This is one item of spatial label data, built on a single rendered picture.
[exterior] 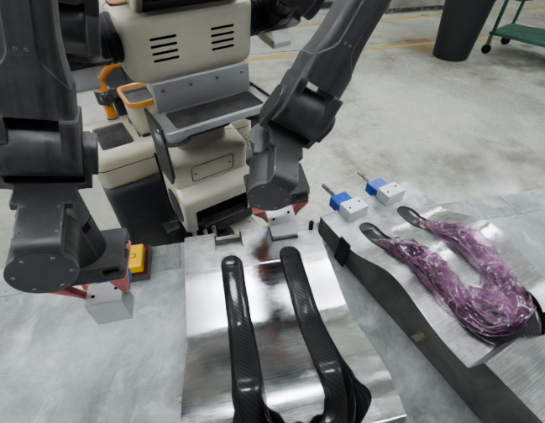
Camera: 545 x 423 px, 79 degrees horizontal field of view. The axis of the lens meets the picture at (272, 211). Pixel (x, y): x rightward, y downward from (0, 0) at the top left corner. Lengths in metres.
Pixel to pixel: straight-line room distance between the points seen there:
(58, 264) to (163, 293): 0.37
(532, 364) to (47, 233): 0.60
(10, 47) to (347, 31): 0.32
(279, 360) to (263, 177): 0.25
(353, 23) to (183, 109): 0.43
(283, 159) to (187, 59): 0.40
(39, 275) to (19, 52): 0.19
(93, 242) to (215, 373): 0.23
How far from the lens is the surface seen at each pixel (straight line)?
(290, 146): 0.44
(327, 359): 0.49
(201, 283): 0.59
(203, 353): 0.52
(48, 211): 0.36
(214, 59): 0.78
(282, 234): 0.63
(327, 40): 0.42
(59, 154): 0.36
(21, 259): 0.35
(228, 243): 0.67
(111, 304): 0.53
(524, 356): 0.61
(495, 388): 0.59
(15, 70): 0.35
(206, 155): 0.87
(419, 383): 0.65
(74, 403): 0.67
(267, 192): 0.41
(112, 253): 0.47
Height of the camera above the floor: 1.37
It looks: 44 degrees down
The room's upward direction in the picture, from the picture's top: straight up
